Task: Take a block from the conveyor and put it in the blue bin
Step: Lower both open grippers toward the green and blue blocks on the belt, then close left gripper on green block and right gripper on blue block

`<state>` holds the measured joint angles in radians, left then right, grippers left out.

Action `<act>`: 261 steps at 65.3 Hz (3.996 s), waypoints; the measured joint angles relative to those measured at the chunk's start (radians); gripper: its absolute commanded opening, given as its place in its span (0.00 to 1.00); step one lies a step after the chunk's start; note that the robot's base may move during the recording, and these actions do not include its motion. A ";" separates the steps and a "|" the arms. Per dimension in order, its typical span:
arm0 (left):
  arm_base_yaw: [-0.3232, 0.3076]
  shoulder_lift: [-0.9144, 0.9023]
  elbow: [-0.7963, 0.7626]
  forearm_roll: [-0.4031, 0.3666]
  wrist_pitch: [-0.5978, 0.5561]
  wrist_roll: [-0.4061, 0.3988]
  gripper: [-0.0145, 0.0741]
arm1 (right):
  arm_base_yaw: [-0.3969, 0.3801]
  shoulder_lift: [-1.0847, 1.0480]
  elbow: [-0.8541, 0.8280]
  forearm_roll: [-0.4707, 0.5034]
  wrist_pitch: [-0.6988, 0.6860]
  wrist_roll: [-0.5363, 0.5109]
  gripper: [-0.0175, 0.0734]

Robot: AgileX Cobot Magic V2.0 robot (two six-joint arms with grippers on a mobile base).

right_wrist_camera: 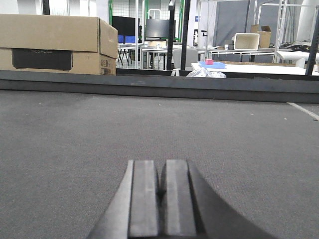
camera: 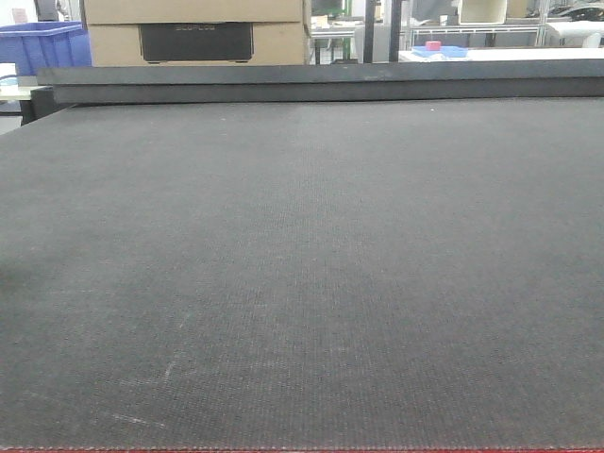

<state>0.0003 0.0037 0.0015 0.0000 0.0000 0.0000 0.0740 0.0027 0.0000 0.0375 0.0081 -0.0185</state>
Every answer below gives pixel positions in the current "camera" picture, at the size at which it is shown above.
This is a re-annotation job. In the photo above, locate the cardboard box with black print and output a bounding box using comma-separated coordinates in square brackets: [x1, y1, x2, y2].
[88, 22, 310, 67]

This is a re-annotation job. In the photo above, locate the dark conveyor end rail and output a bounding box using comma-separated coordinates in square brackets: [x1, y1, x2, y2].
[37, 59, 603, 105]

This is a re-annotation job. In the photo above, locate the white table background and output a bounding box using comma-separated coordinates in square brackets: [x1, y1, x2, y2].
[399, 47, 604, 62]

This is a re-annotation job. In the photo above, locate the black conveyor belt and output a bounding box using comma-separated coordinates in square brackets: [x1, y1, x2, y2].
[1, 98, 603, 450]

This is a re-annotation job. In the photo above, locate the blue plastic bin background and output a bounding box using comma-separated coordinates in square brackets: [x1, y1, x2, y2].
[1, 22, 92, 76]

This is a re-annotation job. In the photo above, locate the upper cardboard box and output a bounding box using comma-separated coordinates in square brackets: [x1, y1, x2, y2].
[83, 0, 311, 25]

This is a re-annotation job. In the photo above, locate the black vertical post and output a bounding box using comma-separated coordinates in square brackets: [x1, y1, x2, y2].
[362, 0, 380, 64]

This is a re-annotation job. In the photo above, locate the beige box on shelf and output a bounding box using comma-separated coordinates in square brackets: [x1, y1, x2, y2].
[458, 0, 508, 25]

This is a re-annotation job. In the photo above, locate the small red block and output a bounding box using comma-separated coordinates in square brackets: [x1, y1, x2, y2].
[425, 41, 442, 52]

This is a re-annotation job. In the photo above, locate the metal shelving rack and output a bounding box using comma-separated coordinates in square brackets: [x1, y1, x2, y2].
[402, 1, 551, 50]

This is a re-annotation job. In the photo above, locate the blue shallow tray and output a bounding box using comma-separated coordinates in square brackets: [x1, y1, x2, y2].
[411, 45, 468, 59]

